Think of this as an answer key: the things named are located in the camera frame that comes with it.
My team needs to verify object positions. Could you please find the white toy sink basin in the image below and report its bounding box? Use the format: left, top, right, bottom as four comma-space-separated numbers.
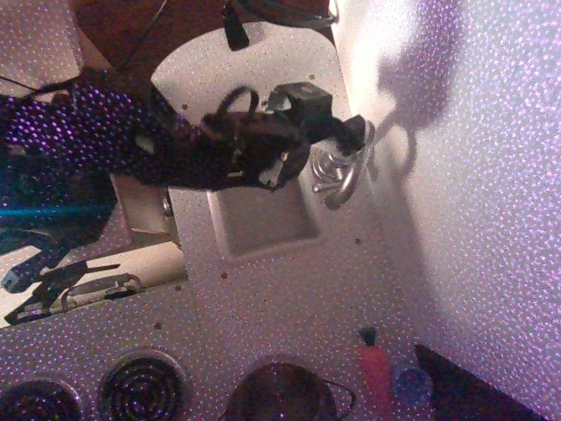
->
207, 176, 321, 262

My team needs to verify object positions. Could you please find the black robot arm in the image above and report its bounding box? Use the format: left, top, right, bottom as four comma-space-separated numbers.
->
1, 68, 366, 255

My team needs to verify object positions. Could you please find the silver curved faucet spout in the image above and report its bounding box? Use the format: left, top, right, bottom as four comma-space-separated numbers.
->
323, 120, 377, 211

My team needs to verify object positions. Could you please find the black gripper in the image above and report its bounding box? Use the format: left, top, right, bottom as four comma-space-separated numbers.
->
199, 82, 366, 191

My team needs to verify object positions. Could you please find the black stove burner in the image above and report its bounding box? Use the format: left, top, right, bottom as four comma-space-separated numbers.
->
1, 374, 84, 420
96, 347, 193, 420

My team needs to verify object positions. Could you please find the silver oven door handle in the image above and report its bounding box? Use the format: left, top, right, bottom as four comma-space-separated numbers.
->
60, 274, 143, 312

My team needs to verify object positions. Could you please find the black pot with lid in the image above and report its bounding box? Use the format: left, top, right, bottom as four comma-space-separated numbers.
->
219, 361, 357, 421

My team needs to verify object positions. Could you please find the orange toy carrot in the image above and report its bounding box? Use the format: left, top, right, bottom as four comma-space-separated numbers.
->
359, 327, 392, 420

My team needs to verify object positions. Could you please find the middle black stove burner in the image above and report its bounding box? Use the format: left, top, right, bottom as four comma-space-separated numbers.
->
96, 347, 193, 420

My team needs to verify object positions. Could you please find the dark board bottom right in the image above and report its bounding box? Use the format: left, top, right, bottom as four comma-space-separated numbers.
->
415, 345, 544, 421

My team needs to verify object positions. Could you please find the black cable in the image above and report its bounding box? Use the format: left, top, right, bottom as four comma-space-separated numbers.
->
0, 0, 170, 94

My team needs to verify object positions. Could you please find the silver faucet base with handle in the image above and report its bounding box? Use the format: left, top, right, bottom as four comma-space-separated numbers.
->
310, 146, 358, 193

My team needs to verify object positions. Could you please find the left black stove burner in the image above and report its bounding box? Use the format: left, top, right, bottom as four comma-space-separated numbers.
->
1, 374, 84, 420

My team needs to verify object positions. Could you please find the black clamp at top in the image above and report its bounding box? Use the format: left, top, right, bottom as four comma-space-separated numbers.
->
222, 1, 250, 52

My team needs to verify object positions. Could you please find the blue round toy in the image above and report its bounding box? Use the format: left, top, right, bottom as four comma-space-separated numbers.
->
392, 364, 433, 407

